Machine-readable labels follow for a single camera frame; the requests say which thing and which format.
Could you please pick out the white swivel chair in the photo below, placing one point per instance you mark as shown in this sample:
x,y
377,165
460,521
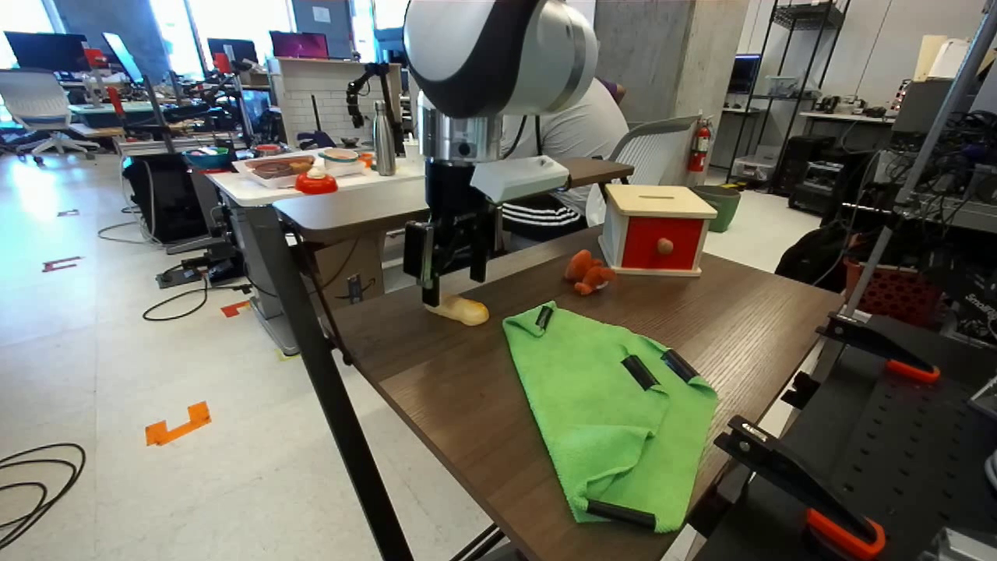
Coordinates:
x,y
657,157

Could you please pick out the orange floor tape marker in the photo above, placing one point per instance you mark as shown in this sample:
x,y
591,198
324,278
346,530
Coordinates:
x,y
174,425

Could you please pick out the dark computer monitor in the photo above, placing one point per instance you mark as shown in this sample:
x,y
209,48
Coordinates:
x,y
49,50

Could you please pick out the green bucket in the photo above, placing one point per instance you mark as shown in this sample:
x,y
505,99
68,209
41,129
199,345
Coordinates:
x,y
716,206

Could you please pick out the black metal shelf rack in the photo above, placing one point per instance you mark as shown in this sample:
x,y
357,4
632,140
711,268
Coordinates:
x,y
799,95

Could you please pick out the seated person in striped trousers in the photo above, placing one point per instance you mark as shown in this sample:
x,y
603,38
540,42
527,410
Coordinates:
x,y
570,129

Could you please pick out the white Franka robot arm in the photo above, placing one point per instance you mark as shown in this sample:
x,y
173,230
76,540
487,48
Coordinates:
x,y
500,50

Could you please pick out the red fire extinguisher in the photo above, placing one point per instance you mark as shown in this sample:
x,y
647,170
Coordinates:
x,y
700,150

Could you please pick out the black perforated mounting board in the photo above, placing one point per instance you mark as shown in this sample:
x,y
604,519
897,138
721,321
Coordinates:
x,y
914,446

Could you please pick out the wooden box with red drawer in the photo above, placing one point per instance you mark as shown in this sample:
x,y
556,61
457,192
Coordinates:
x,y
657,235

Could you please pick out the green cloth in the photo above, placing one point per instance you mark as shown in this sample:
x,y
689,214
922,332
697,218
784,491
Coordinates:
x,y
610,416

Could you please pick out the white desk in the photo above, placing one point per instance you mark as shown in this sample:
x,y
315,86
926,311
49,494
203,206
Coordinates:
x,y
244,192

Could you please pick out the brown wooden side table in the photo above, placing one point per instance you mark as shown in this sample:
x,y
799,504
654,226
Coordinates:
x,y
343,214

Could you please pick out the shallow tray with food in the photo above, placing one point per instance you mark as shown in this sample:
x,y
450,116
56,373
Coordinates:
x,y
276,165

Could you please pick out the white background office chair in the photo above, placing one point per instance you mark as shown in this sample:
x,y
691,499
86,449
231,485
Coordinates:
x,y
41,109

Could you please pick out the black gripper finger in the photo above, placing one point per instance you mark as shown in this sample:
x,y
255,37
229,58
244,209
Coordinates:
x,y
428,268
480,254

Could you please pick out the red plastic crate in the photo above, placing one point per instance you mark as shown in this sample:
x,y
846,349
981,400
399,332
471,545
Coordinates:
x,y
893,294

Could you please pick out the steel water bottle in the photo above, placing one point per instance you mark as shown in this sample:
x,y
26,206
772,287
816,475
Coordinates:
x,y
384,134

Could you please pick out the orange toy croissant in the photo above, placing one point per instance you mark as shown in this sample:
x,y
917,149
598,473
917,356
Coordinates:
x,y
585,271

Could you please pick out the yellow toy bread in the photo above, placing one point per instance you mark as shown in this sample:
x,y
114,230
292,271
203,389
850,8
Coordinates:
x,y
464,311

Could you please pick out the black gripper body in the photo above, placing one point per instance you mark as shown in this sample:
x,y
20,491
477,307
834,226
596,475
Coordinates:
x,y
457,198

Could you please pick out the grey metal pole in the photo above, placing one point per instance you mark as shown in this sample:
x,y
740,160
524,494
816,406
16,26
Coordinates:
x,y
914,157

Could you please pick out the small red object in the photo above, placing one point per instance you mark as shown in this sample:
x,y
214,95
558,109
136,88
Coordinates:
x,y
315,182

